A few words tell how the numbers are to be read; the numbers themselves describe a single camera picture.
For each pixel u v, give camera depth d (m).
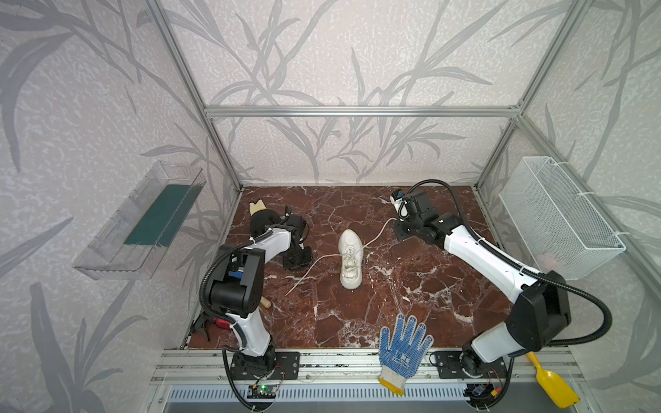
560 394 0.68
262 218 1.08
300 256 0.84
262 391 0.71
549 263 0.73
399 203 0.74
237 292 0.49
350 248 0.95
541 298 0.42
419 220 0.63
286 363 0.74
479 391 0.75
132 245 0.63
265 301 0.85
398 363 0.74
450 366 0.73
